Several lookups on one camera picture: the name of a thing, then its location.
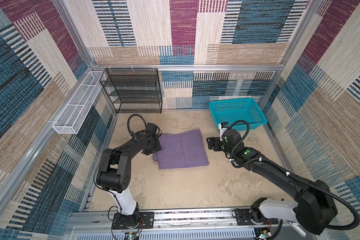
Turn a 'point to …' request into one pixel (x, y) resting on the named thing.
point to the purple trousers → (181, 149)
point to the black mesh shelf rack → (133, 90)
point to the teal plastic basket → (231, 111)
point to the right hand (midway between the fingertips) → (215, 140)
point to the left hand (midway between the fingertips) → (157, 148)
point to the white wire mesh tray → (69, 122)
